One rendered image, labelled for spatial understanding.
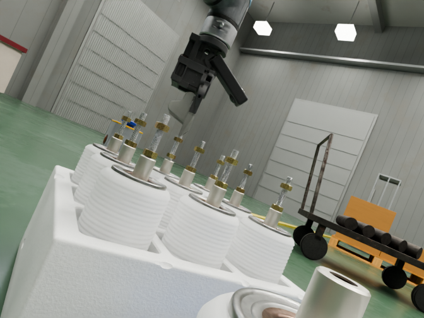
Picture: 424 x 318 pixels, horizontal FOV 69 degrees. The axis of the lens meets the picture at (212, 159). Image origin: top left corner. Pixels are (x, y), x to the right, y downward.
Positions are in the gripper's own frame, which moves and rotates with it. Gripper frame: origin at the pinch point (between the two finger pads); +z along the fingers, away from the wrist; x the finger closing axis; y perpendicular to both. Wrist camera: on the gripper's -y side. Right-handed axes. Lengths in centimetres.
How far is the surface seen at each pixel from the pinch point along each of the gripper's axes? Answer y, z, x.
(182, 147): -10, -21, -1049
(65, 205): 10.3, 17.0, 25.1
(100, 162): 9.6, 10.8, 19.5
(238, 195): -14.6, 7.7, 7.8
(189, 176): -3.9, 7.8, 12.1
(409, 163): -542, -209, -651
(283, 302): -8, 10, 53
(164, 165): 1.0, 8.3, 1.1
